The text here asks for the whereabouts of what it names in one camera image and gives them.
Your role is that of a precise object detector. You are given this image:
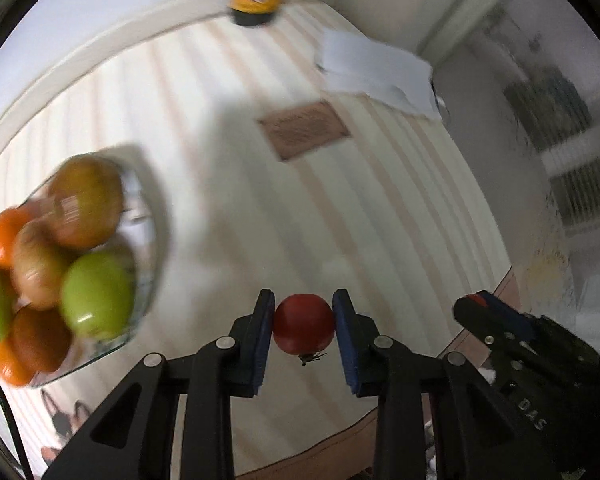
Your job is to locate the dark orange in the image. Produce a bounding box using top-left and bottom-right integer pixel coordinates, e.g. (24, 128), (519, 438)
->
(10, 307), (72, 373)

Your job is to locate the yellow red apple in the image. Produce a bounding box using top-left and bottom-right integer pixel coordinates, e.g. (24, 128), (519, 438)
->
(12, 219), (76, 310)

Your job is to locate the small red tomato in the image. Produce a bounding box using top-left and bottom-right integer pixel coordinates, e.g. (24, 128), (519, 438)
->
(273, 294), (335, 356)

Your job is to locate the small mandarin orange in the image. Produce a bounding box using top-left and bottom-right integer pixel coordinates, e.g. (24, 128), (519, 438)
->
(0, 207), (41, 270)

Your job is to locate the dark red brown apple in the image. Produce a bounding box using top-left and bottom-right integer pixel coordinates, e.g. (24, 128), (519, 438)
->
(43, 154), (124, 252)

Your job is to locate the brown tablecloth label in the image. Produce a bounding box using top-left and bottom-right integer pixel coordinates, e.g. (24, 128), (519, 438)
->
(258, 101), (351, 162)

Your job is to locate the white tissue paper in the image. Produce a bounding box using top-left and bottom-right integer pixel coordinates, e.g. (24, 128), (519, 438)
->
(315, 28), (441, 120)

